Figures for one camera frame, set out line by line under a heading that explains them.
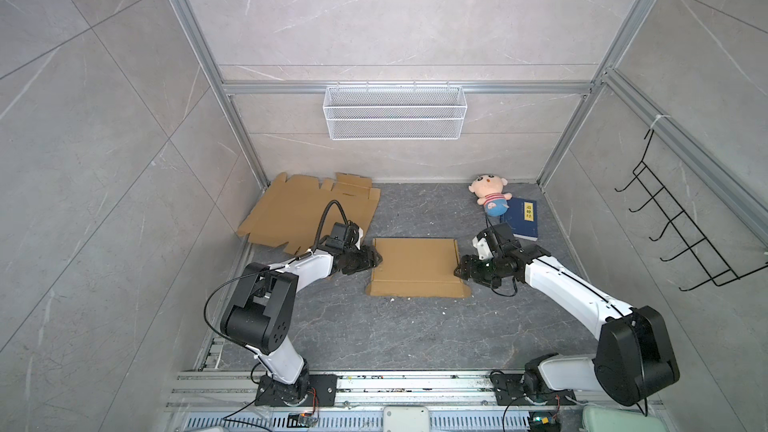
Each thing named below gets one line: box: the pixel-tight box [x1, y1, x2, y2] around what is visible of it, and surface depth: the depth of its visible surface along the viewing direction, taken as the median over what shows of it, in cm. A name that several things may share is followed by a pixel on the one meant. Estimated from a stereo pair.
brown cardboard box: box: [367, 238, 472, 298], surface depth 92 cm
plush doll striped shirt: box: [468, 174, 512, 217], surface depth 112 cm
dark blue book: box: [500, 197, 538, 241], surface depth 109 cm
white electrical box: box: [383, 406, 430, 432], surface depth 70 cm
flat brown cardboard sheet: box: [238, 172, 381, 254], surface depth 119 cm
